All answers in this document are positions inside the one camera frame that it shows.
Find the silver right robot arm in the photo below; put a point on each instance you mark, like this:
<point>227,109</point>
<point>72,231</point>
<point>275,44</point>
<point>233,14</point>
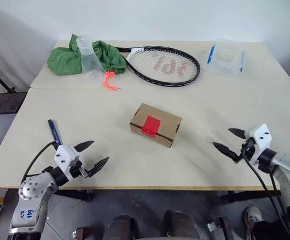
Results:
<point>288,165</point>

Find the white sneaker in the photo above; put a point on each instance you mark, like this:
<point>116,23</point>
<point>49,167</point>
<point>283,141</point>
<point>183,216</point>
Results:
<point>252,220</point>

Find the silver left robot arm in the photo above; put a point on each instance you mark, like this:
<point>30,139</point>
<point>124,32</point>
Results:
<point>32,190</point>

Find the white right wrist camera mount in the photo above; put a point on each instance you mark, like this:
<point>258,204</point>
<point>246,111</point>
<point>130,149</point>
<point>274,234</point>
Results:
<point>259,136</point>

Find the dark trouser leg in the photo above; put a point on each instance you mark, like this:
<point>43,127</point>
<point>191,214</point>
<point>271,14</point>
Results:
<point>272,231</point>

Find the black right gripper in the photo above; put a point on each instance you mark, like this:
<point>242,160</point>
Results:
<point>247,150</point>

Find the dark rounded shape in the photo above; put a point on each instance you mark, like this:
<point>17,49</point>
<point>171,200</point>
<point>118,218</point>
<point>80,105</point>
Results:
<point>121,228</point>
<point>181,226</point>

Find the brown cardboard box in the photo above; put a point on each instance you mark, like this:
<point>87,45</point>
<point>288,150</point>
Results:
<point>166,120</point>

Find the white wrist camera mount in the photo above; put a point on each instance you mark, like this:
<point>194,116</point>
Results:
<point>259,136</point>
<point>65,156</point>

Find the black white tennis racket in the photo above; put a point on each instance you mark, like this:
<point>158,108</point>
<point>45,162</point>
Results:
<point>121,49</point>

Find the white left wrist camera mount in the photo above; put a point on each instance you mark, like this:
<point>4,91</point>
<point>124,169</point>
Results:
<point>65,156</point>

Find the blue pen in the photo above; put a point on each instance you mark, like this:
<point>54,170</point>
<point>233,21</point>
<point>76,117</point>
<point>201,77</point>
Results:
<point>55,131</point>

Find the clear container with blue clips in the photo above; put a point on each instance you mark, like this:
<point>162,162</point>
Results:
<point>224,62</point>

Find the black square tray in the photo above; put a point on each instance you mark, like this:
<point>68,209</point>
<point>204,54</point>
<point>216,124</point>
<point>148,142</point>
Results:
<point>5,102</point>

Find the black table foot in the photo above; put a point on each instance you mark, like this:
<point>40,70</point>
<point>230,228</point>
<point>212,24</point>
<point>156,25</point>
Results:
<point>249,196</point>
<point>77,195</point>

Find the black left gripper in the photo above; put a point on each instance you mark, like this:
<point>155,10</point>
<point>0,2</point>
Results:
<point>78,170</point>

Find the clear plastic conical flask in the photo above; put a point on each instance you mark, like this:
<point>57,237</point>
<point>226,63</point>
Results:
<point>87,57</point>

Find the red sealing tape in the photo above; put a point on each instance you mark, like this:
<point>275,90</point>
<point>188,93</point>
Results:
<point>151,124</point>

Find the metal bracket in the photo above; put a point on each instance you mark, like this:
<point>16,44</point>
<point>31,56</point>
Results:
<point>81,233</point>
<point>219,228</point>

